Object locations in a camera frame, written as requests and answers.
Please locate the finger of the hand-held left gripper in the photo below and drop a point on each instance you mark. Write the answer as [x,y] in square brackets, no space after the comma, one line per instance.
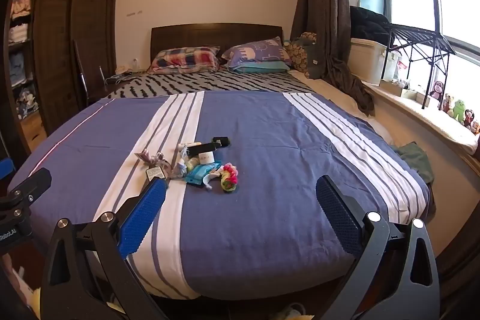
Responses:
[5,167]
[35,183]

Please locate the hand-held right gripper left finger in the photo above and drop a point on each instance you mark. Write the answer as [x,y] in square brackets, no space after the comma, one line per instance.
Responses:
[144,217]

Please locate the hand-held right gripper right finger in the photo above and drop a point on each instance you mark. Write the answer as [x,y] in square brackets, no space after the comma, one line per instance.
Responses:
[337,218]

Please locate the white packet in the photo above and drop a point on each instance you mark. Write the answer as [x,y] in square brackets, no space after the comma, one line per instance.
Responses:
[155,173]

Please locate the blue tissue packet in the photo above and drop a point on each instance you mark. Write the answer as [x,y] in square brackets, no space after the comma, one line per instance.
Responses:
[198,174]

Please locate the white strip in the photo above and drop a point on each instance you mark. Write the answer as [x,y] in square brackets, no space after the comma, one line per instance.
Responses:
[210,180]

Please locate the small white tube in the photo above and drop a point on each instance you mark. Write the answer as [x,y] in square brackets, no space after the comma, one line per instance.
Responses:
[183,146]

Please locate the white round jar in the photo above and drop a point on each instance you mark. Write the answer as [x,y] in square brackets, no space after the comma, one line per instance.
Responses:
[206,158]

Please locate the black cardboard box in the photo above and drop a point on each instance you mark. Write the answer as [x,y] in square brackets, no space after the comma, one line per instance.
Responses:
[200,148]

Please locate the colourful knitted item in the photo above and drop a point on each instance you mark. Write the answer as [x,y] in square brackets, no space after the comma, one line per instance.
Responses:
[229,177]

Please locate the black cylinder with green end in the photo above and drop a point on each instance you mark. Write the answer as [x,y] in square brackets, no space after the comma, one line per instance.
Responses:
[221,141]

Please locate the blue white striped blanket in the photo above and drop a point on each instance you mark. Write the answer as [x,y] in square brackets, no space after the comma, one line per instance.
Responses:
[262,162]

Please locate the green cloth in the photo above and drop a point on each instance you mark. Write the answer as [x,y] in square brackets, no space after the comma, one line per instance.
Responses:
[416,160]

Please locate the open wooden shelf unit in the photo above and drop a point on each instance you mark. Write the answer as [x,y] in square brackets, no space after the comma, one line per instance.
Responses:
[7,54]

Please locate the stacks of folded clothes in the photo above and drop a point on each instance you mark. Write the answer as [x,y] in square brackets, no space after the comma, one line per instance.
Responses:
[18,29]

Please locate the dark wooden wardrobe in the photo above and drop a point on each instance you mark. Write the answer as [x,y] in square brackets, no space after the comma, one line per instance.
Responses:
[75,42]

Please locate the small boxes on sill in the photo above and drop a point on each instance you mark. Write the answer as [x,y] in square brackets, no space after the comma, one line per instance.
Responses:
[407,92]

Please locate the zebra pattern bed sheet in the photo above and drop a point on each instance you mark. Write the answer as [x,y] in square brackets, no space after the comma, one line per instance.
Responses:
[210,82]

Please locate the grey green cushion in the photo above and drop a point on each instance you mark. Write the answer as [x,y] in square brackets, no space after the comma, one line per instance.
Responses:
[315,61]

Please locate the small tan plush toy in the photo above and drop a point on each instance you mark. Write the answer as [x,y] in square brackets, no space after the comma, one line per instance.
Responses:
[448,103]

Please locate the white storage box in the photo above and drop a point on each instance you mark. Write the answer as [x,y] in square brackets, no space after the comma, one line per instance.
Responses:
[365,59]

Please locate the plaid pillow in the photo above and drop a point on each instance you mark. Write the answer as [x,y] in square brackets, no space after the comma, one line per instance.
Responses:
[183,59]

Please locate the green frog plush toy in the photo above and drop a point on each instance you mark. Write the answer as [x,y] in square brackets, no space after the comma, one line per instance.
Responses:
[459,110]

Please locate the brown monkey plush toy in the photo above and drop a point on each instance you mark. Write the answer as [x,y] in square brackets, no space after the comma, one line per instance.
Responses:
[437,89]

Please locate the dark small plush toy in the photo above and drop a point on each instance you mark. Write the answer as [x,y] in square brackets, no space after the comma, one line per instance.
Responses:
[468,119]

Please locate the brown patterned cushion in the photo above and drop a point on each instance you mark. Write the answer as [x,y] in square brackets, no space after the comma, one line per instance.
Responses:
[298,55]

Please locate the teal pillow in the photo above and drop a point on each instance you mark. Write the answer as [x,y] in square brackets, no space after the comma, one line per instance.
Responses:
[262,67]

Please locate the purple elephant print pillow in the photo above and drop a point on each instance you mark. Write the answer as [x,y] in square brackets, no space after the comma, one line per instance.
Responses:
[257,52]

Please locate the dark wooden headboard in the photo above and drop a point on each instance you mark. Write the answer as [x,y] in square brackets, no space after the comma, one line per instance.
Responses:
[213,35]

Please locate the black jacket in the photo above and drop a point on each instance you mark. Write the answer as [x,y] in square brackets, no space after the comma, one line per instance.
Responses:
[369,24]

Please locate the black folding rack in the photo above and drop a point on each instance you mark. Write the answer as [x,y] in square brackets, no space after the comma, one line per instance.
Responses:
[420,39]

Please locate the brown curtain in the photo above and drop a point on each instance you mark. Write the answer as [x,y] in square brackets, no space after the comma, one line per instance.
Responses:
[322,5]

